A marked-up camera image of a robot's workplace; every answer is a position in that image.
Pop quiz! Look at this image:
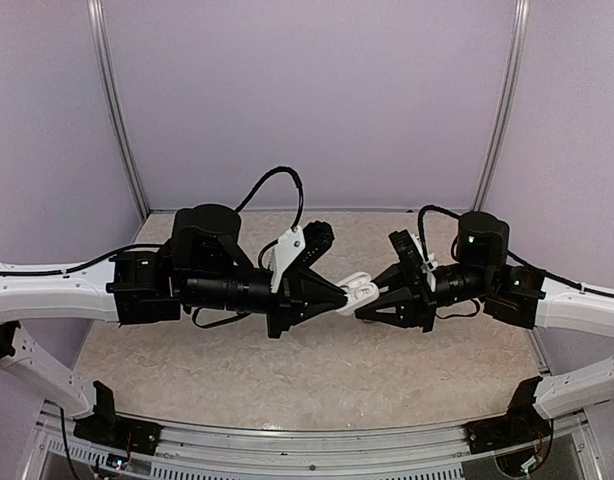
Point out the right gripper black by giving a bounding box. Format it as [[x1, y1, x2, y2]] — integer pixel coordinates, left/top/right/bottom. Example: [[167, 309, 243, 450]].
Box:
[[351, 260, 494, 334]]

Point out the white earbud charging case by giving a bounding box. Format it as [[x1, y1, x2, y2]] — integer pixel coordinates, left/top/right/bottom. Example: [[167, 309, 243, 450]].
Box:
[[336, 272, 380, 316]]

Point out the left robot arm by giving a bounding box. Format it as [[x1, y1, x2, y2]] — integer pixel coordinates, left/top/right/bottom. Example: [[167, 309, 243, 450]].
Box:
[[0, 204, 347, 445]]

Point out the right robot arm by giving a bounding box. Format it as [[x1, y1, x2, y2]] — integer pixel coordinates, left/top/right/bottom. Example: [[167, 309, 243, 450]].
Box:
[[354, 205, 614, 444]]

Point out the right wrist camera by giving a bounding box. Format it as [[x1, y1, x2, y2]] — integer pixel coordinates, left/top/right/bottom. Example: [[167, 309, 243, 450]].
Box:
[[410, 233, 438, 273]]

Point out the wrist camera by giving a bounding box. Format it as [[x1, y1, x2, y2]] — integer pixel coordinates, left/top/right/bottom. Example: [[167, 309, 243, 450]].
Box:
[[268, 221, 334, 294], [410, 233, 438, 273]]

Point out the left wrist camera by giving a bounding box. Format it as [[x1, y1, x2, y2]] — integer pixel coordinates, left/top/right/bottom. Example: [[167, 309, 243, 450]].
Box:
[[268, 221, 334, 294]]

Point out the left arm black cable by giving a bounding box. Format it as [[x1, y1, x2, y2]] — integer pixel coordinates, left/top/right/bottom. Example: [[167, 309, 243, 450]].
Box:
[[0, 167, 306, 281]]

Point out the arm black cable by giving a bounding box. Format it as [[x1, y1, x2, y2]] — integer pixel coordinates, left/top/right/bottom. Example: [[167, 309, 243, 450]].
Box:
[[417, 203, 614, 321], [0, 167, 306, 281]]

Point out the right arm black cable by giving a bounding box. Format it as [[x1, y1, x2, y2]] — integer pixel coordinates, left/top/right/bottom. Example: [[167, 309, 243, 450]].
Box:
[[417, 203, 614, 321]]

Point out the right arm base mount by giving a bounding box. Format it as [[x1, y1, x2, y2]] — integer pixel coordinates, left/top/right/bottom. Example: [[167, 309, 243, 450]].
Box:
[[464, 376, 553, 454]]

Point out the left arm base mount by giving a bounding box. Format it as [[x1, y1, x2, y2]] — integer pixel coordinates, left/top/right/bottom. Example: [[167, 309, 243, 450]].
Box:
[[74, 381, 162, 456]]

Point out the curved aluminium front rail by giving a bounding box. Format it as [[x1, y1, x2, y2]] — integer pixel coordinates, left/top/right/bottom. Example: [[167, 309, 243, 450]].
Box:
[[24, 399, 603, 480]]

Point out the right aluminium corner post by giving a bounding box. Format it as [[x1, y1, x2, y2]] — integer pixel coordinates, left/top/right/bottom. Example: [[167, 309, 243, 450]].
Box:
[[471, 0, 531, 211]]

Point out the aluminium corner post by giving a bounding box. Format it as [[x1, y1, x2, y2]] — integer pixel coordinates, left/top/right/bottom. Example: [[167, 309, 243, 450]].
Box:
[[471, 0, 531, 211], [87, 0, 151, 221]]

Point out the left aluminium corner post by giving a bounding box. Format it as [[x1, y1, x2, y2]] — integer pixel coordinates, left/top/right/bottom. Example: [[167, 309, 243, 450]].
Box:
[[87, 0, 151, 221]]

